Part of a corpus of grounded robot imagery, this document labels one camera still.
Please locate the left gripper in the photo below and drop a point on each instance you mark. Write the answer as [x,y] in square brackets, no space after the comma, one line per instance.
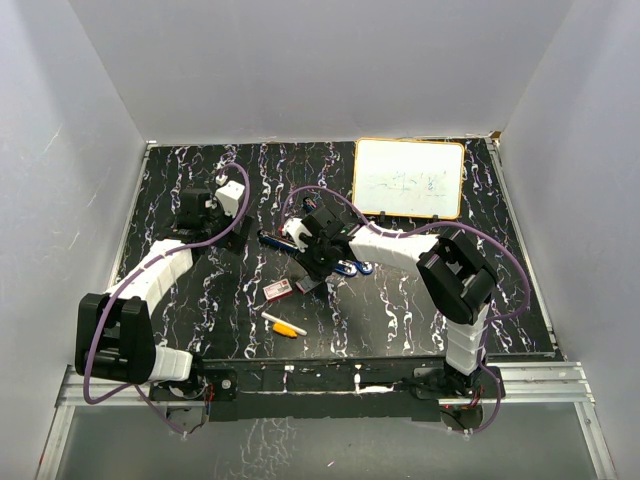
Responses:
[235,241]

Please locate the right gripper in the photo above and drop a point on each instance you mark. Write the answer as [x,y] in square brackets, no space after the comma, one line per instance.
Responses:
[307,263]

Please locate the staple tray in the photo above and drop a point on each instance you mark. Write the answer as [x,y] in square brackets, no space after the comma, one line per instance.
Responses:
[306,284]

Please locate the red white staple box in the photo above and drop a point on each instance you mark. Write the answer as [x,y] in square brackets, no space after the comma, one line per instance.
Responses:
[277,290]

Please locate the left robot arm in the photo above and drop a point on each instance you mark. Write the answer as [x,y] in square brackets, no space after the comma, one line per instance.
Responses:
[114,338]

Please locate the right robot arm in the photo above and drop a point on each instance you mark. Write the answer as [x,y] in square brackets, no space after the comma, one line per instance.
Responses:
[458,278]

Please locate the white marker pen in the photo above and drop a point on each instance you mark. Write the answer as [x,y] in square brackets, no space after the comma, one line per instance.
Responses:
[276,320]

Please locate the yellow marker cap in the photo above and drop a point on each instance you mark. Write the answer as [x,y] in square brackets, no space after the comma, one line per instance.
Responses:
[285,331]

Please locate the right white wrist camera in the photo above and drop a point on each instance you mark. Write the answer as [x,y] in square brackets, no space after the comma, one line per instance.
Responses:
[297,232]

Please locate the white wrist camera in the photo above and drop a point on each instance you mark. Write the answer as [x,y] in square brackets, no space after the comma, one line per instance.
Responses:
[297,232]
[229,194]

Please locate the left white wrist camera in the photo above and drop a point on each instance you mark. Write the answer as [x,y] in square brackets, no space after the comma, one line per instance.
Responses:
[229,194]

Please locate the small whiteboard orange frame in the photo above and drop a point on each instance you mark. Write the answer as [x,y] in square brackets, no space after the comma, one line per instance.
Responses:
[408,178]

